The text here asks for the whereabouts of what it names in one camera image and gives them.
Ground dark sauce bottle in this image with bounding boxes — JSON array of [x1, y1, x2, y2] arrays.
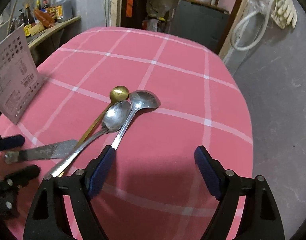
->
[[24, 3, 36, 37]]

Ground steel knife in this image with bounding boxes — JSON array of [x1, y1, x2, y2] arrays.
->
[[4, 139, 78, 165]]

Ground steel teaspoon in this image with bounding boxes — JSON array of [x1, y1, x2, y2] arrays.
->
[[44, 100, 131, 180]]

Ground large steel spoon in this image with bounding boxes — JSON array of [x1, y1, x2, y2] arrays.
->
[[111, 90, 161, 150]]

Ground cream rubber gloves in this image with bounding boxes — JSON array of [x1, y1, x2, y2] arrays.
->
[[259, 0, 297, 29]]

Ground gold small spoon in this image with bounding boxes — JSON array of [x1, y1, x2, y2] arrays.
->
[[50, 86, 130, 178]]

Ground large soy sauce jug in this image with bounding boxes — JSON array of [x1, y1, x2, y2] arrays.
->
[[55, 0, 73, 23]]

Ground white perforated utensil holder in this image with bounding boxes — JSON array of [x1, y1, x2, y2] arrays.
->
[[0, 27, 43, 125]]

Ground dark grey cabinet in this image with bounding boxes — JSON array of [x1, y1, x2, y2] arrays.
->
[[166, 0, 230, 51]]

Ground pink checkered tablecloth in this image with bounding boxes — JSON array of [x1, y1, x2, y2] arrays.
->
[[0, 27, 253, 239]]

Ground white hose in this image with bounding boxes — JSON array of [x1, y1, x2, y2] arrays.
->
[[230, 0, 275, 52]]

